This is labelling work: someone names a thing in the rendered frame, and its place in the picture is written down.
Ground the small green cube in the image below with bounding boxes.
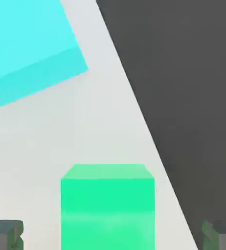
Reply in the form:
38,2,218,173
60,164,156,250

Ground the large cyan box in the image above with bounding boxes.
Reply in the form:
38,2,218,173
0,0,90,112

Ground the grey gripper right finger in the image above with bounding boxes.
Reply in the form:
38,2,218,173
201,219,226,250

